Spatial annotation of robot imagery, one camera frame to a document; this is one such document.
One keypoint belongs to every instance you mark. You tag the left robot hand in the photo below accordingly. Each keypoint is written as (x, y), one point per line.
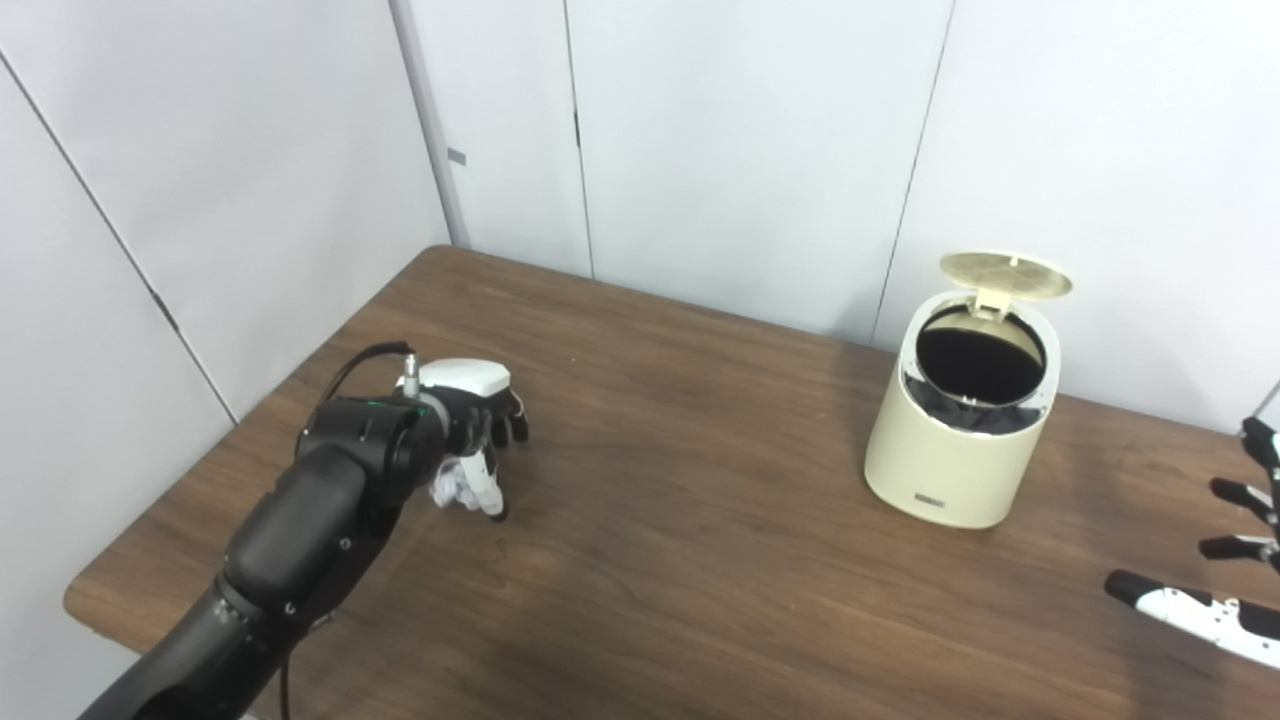
(465, 378)

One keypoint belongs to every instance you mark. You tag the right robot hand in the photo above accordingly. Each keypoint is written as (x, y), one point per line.
(1200, 612)

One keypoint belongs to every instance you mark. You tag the white paper ball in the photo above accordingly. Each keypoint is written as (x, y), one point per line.
(450, 488)

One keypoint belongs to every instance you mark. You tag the cream desktop trash bin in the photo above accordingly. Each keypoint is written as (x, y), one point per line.
(940, 470)

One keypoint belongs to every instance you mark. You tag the cream round bin lid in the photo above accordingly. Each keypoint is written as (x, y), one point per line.
(1005, 272)

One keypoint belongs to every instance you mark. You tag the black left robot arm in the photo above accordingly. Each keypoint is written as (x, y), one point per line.
(300, 520)

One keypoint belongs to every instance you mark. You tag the black bin liner bag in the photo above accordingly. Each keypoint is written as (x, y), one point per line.
(975, 360)

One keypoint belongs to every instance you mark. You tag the grey wall corner post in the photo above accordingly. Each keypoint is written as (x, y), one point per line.
(429, 120)

